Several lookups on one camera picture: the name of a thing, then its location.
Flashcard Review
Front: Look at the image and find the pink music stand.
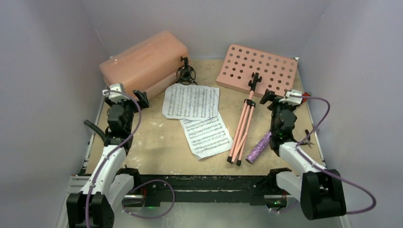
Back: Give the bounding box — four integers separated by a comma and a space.
216, 44, 297, 166

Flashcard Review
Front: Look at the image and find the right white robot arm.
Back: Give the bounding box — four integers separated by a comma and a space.
260, 89, 346, 220

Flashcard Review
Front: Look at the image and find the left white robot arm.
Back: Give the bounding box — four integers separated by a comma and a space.
66, 89, 149, 228

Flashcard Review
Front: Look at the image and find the pink translucent storage box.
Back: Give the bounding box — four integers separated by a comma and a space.
99, 31, 188, 99

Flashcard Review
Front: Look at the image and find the purple glitter microphone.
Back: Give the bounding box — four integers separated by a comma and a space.
245, 131, 271, 164

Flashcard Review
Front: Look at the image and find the upper sheet music page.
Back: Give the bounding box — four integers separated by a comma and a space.
162, 84, 220, 121

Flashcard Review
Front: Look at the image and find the sheet music page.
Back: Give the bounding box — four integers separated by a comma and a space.
180, 114, 233, 161
162, 84, 220, 121

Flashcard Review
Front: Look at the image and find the lower sheet music page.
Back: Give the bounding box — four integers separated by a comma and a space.
180, 114, 233, 161

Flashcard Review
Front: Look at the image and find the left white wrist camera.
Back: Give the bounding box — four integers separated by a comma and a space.
102, 83, 129, 103

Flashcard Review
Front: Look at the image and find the red handled tool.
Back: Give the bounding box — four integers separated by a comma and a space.
302, 91, 312, 102

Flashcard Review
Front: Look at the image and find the black corrugated hose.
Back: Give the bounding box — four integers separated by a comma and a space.
84, 120, 108, 143

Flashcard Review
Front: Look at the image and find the black microphone shock mount stand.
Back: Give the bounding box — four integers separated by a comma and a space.
176, 57, 197, 86

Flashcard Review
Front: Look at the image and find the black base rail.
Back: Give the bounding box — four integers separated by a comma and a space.
124, 174, 293, 208

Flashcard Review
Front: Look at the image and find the aluminium frame profile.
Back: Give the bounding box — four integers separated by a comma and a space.
66, 175, 90, 196

